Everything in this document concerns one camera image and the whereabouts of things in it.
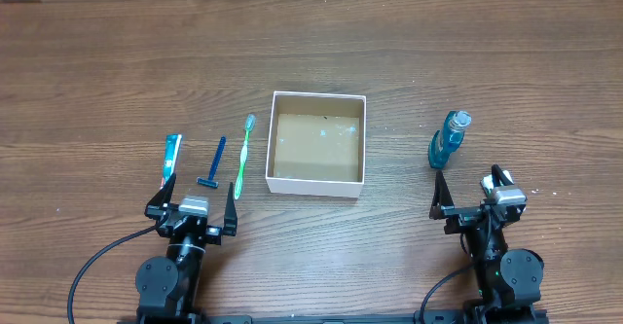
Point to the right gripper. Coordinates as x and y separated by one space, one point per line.
444 208

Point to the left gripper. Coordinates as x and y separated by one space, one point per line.
213 234

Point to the green floss packet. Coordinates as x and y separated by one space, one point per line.
487 183

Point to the blue disposable razor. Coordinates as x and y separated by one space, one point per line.
209 181

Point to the blue mouthwash bottle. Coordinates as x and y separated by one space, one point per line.
446 140

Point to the teal toothpaste tube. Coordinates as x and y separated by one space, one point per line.
172 147

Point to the green toothbrush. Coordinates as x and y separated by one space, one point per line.
248 128

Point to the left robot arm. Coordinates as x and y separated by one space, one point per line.
168 284

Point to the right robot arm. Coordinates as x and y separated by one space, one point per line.
508 279

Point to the white cardboard box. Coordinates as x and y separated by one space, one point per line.
317 144

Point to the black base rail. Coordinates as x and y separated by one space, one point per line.
331 319

